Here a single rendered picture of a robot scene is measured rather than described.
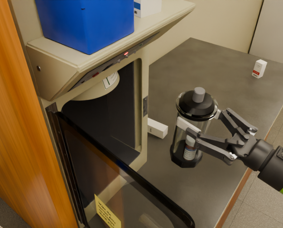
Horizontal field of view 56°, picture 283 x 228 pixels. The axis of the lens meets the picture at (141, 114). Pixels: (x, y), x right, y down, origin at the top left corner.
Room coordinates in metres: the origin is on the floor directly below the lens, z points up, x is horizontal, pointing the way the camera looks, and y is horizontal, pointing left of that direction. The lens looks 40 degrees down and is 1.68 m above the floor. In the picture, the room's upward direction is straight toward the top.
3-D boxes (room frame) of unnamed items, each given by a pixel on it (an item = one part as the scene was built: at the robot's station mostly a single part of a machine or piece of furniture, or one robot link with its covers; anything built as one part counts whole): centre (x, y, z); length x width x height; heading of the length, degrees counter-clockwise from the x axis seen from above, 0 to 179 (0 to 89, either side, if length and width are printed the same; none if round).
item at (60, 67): (0.46, 0.03, 1.46); 0.32 x 0.11 x 0.10; 143
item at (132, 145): (0.57, 0.17, 1.19); 0.26 x 0.24 x 0.35; 143
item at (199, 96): (0.54, -0.14, 1.27); 0.09 x 0.09 x 0.07
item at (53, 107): (0.37, 0.16, 1.19); 0.03 x 0.02 x 0.39; 143
